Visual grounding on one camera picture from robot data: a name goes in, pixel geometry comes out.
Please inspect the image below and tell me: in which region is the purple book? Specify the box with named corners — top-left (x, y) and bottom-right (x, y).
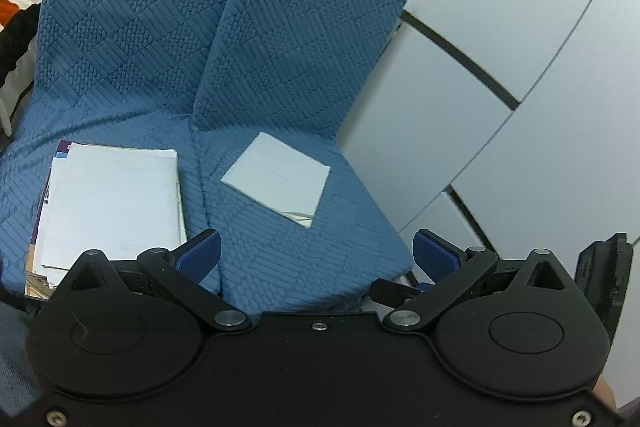
top-left (30, 138), bottom-right (71, 258)

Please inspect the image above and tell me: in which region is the painting cover book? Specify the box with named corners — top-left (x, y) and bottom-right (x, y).
top-left (24, 244), bottom-right (66, 300)

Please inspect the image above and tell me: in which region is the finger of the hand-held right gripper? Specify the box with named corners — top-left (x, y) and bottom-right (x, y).
top-left (372, 278), bottom-right (436, 308)

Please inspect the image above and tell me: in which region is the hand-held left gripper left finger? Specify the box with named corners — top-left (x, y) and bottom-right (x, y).
top-left (57, 229), bottom-right (251, 333)

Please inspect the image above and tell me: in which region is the white paper sheet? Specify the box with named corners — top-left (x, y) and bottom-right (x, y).
top-left (41, 142), bottom-right (188, 278)
top-left (220, 132), bottom-right (332, 225)

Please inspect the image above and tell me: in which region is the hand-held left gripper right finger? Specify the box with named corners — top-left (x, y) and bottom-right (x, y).
top-left (382, 229), bottom-right (583, 333)

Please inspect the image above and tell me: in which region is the black fuzzy cloth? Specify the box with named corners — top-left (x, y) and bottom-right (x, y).
top-left (0, 4), bottom-right (41, 88)

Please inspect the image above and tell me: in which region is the blue quilted sofa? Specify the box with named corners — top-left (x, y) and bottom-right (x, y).
top-left (0, 0), bottom-right (423, 313)

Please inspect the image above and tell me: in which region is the beige pillow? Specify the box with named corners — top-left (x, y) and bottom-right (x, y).
top-left (0, 42), bottom-right (38, 138)

